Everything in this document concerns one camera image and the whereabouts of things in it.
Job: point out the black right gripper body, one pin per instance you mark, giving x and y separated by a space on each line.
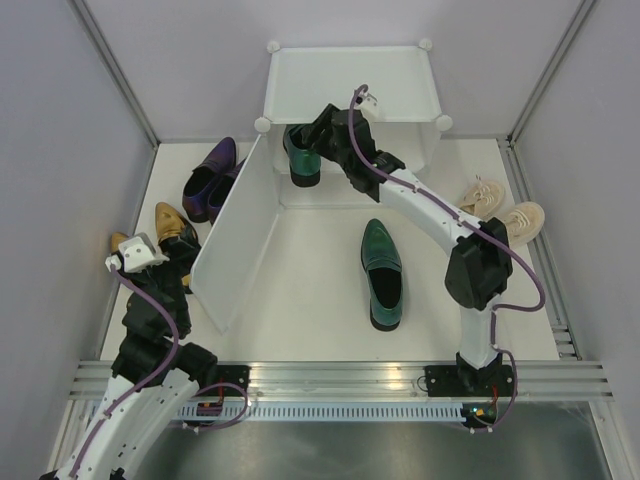
329 150

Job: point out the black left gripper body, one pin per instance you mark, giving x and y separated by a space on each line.
168 275

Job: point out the green loafer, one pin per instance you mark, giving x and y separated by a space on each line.
304 164
383 270

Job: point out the white cabinet door panel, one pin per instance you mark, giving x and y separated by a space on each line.
227 265

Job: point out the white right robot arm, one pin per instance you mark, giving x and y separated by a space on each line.
479 265

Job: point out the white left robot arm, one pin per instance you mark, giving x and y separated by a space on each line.
155 371

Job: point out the gold pointed shoe rear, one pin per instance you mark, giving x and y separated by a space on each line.
170 220

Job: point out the gold pointed shoe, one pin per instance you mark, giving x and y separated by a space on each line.
170 220
116 239

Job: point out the gold pointed shoe front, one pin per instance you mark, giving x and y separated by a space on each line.
116 239

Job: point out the white plastic shoe cabinet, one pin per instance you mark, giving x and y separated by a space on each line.
302 81

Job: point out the purple loafer right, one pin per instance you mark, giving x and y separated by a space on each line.
221 191

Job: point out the purple loafer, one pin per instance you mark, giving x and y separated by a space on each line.
220 161
221 191

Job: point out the purple loafer left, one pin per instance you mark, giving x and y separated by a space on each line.
220 161

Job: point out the beige sneaker rear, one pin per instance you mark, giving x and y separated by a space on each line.
483 198

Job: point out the beige sneaker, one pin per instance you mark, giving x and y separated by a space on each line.
523 223
483 198

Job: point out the beige sneaker front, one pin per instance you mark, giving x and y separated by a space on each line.
523 223

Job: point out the white slotted cable duct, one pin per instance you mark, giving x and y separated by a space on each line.
324 412

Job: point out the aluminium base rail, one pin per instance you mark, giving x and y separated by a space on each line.
538 381

